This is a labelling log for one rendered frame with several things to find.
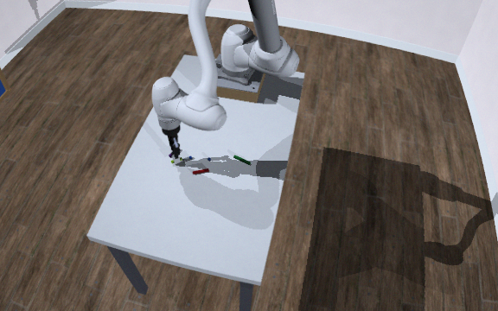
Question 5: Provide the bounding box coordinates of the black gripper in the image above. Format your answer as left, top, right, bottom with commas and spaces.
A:
162, 125, 181, 164

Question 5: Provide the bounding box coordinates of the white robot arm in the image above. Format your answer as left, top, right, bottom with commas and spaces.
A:
152, 0, 299, 131

